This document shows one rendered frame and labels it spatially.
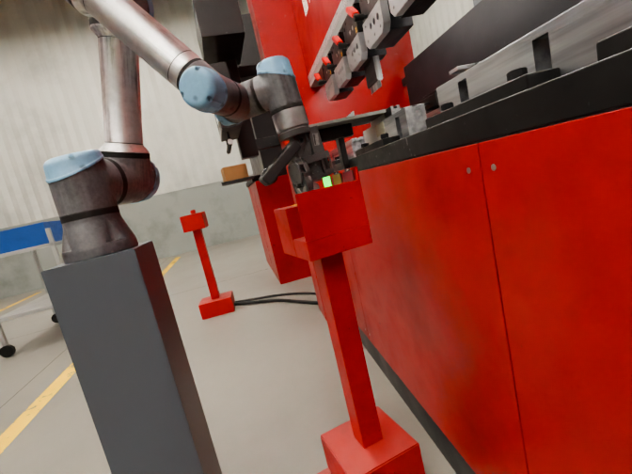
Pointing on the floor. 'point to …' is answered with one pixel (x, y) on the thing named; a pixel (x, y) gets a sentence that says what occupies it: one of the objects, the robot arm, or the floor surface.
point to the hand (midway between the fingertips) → (312, 218)
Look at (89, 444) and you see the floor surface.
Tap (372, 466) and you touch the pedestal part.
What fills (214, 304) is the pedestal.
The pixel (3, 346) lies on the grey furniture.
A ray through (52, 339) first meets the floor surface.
